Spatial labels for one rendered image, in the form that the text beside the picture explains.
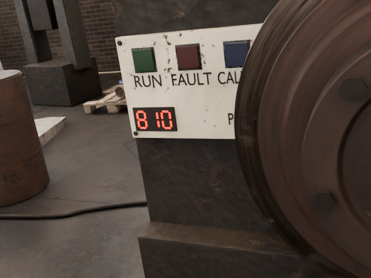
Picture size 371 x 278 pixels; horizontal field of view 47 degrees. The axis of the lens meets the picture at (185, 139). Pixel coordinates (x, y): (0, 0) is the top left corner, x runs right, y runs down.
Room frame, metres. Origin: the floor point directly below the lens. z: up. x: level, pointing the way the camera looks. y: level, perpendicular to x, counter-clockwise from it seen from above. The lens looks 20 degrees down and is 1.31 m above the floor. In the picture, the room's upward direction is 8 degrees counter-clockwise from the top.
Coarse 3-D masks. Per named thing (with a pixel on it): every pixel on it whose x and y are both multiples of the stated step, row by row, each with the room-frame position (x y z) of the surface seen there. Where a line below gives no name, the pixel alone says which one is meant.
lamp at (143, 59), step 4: (132, 52) 0.72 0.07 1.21; (136, 52) 0.72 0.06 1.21; (140, 52) 0.71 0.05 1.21; (144, 52) 0.71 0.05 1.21; (148, 52) 0.71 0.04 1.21; (136, 56) 0.72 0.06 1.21; (140, 56) 0.71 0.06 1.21; (144, 56) 0.71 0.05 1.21; (148, 56) 0.71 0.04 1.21; (152, 56) 0.71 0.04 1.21; (136, 60) 0.72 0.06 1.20; (140, 60) 0.72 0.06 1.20; (144, 60) 0.71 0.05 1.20; (148, 60) 0.71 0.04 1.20; (152, 60) 0.71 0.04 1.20; (136, 64) 0.72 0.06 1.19; (140, 64) 0.72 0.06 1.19; (144, 64) 0.71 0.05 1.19; (148, 64) 0.71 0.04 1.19; (152, 64) 0.71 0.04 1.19; (136, 68) 0.72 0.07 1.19; (140, 68) 0.72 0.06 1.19; (144, 68) 0.71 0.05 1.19; (148, 68) 0.71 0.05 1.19; (152, 68) 0.71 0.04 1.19
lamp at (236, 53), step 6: (234, 42) 0.65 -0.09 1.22; (240, 42) 0.64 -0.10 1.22; (246, 42) 0.64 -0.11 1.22; (228, 48) 0.65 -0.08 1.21; (234, 48) 0.65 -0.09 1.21; (240, 48) 0.64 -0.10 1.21; (246, 48) 0.64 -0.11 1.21; (228, 54) 0.65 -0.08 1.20; (234, 54) 0.65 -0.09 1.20; (240, 54) 0.64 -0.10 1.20; (246, 54) 0.64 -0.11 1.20; (228, 60) 0.65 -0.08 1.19; (234, 60) 0.65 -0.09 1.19; (240, 60) 0.64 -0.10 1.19; (228, 66) 0.65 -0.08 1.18
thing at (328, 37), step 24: (336, 0) 0.45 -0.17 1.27; (360, 0) 0.44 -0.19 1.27; (312, 24) 0.46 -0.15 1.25; (336, 24) 0.45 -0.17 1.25; (360, 24) 0.42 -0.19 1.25; (288, 48) 0.47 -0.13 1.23; (312, 48) 0.46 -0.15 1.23; (336, 48) 0.43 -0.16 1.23; (360, 48) 0.42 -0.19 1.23; (288, 72) 0.47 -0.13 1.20; (312, 72) 0.44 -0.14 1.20; (264, 96) 0.49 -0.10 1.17; (288, 96) 0.46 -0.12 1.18; (312, 96) 0.44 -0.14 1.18; (264, 120) 0.49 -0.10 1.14; (288, 120) 0.45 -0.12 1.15; (264, 144) 0.49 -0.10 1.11; (288, 144) 0.46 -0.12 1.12; (264, 168) 0.49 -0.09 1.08; (288, 168) 0.46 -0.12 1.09; (288, 192) 0.48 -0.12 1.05; (288, 216) 0.48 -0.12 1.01; (312, 216) 0.45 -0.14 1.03; (312, 240) 0.46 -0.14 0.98; (360, 264) 0.44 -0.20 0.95
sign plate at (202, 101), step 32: (192, 32) 0.68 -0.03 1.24; (224, 32) 0.66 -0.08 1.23; (256, 32) 0.64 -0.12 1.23; (128, 64) 0.73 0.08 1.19; (160, 64) 0.71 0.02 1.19; (224, 64) 0.66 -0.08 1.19; (128, 96) 0.74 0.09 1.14; (160, 96) 0.71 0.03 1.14; (192, 96) 0.69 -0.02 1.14; (224, 96) 0.66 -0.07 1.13; (160, 128) 0.71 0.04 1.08; (192, 128) 0.69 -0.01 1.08; (224, 128) 0.67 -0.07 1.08
